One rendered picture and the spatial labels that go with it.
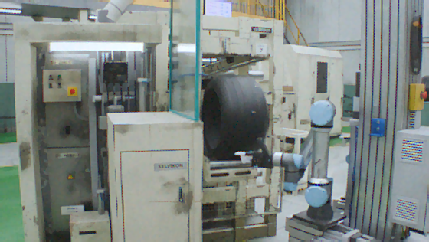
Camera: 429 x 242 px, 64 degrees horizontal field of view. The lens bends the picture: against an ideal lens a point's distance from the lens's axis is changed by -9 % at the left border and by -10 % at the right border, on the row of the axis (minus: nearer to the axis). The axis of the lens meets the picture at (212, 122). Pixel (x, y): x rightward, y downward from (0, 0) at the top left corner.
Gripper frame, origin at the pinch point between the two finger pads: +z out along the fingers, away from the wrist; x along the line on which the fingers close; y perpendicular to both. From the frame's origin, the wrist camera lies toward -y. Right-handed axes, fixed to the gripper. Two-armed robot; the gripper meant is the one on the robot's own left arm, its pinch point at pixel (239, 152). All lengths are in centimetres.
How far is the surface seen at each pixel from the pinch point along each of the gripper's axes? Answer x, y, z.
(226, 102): 24.5, -28.7, 20.8
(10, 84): 432, -88, 856
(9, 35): 418, -224, 862
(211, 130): 67, -10, 51
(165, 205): -50, 24, 14
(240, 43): 66, -77, 31
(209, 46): 50, -71, 48
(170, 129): -53, -10, 12
